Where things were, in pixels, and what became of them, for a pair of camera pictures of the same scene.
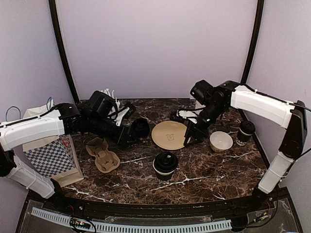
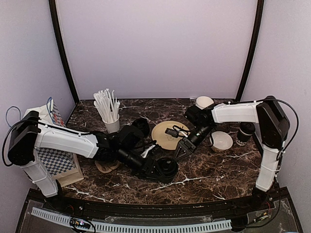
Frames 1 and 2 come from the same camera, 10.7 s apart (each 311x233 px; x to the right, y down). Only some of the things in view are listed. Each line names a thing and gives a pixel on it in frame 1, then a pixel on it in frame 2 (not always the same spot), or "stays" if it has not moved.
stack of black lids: (140, 127) stays
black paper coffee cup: (243, 138) stays
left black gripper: (124, 134) to (146, 171)
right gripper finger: (189, 132) to (181, 151)
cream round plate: (169, 135) stays
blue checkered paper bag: (57, 157) stays
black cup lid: (247, 127) stays
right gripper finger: (197, 138) to (188, 152)
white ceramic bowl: (220, 141) stays
